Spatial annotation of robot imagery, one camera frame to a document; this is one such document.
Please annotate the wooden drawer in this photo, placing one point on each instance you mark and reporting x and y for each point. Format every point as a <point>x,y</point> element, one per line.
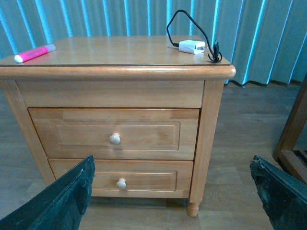
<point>129,134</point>
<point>149,179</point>

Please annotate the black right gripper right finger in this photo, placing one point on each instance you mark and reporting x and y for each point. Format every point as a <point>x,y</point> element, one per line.
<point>284,198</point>

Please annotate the pink highlighter marker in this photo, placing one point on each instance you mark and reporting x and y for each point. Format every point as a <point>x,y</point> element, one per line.
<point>34,53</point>

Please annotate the white power adapter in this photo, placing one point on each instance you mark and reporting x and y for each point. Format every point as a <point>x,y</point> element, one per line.
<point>192,46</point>

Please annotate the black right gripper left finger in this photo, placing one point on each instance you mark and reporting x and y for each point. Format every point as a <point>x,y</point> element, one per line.
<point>60,206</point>

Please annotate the dark wooden furniture frame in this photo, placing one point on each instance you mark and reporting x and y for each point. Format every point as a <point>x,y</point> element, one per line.
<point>291,160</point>

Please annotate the wooden nightstand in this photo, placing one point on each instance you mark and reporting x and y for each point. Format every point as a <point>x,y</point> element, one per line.
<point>119,72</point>

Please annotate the grey pleated curtain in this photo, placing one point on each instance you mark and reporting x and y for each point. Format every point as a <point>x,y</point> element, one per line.
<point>266,40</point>

